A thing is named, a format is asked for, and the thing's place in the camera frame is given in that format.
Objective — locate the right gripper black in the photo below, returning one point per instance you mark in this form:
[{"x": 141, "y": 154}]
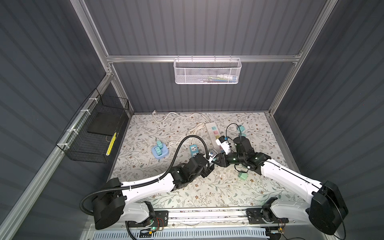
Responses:
[{"x": 221, "y": 159}]

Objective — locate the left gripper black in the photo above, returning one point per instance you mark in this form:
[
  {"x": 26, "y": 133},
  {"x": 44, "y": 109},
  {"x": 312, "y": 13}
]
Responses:
[{"x": 207, "y": 170}]

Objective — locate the teal power strip with USB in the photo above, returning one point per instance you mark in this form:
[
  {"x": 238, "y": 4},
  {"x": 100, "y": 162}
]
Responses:
[{"x": 194, "y": 150}]

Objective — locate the green charger cube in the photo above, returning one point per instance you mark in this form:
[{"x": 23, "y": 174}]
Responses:
[{"x": 243, "y": 176}]

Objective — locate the light blue square power socket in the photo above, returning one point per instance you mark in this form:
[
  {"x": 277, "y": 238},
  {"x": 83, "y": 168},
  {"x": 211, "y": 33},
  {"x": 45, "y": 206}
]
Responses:
[{"x": 165, "y": 152}]

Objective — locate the white multicolour power strip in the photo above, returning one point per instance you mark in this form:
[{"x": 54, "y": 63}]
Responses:
[{"x": 214, "y": 134}]

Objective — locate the teal charger cube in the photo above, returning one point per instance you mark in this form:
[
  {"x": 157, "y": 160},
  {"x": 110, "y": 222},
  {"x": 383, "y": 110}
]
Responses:
[
  {"x": 241, "y": 128},
  {"x": 160, "y": 144},
  {"x": 158, "y": 151}
]

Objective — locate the teal charger cube front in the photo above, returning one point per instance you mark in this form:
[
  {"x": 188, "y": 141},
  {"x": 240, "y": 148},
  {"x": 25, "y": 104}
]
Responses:
[{"x": 158, "y": 151}]

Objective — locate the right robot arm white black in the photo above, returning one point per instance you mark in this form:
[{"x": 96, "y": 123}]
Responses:
[{"x": 323, "y": 205}]

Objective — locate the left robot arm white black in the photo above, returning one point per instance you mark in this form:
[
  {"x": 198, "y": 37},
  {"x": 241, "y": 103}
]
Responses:
[{"x": 120, "y": 200}]

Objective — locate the teal charger cube top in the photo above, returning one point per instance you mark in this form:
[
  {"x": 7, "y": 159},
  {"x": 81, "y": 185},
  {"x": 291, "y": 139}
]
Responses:
[{"x": 241, "y": 128}]

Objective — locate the items in white basket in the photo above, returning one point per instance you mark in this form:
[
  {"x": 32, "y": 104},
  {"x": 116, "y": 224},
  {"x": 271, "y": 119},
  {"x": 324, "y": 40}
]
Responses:
[{"x": 220, "y": 79}]

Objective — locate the yellow striped item in basket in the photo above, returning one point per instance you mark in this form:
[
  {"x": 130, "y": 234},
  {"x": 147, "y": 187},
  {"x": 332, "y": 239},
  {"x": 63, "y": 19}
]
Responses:
[{"x": 111, "y": 144}]

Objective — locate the black pad in basket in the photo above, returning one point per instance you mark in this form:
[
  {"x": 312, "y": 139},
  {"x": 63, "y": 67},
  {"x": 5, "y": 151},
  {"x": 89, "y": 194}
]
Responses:
[{"x": 105, "y": 124}]

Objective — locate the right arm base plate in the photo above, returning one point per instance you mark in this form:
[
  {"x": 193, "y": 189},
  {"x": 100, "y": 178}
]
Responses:
[{"x": 260, "y": 216}]

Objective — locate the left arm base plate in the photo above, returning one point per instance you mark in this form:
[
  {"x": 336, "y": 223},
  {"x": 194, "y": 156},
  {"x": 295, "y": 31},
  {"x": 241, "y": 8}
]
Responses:
[{"x": 159, "y": 219}]

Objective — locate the white slotted cable duct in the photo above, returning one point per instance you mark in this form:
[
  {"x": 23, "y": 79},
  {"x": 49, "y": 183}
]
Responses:
[{"x": 205, "y": 233}]

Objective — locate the white wire mesh basket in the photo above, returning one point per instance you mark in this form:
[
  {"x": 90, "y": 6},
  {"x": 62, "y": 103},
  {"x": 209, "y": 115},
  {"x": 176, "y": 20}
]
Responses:
[{"x": 188, "y": 71}]

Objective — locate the black wire mesh basket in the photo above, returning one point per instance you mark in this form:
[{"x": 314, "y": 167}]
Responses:
[{"x": 79, "y": 145}]

